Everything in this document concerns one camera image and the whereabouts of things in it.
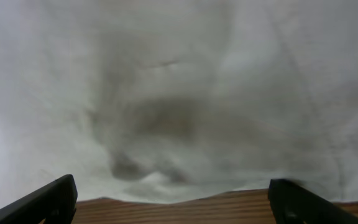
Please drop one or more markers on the white polo shirt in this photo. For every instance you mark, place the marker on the white polo shirt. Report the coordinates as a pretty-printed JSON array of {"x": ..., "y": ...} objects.
[{"x": 171, "y": 101}]

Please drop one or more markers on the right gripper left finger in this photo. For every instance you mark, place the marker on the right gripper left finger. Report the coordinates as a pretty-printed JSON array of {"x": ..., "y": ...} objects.
[{"x": 52, "y": 203}]

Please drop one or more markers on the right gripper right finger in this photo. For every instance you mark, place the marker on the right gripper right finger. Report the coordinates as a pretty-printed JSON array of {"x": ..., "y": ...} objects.
[{"x": 292, "y": 204}]

